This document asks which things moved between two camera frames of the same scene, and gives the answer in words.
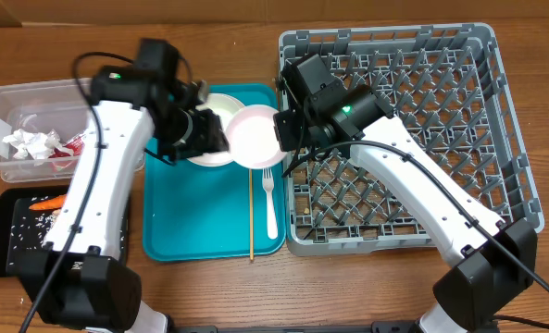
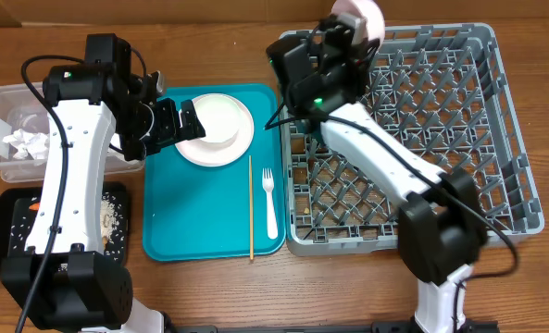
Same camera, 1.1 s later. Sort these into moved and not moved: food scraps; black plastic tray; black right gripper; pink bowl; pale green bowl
Moved: black right gripper; pink bowl
Not moved: pale green bowl; food scraps; black plastic tray
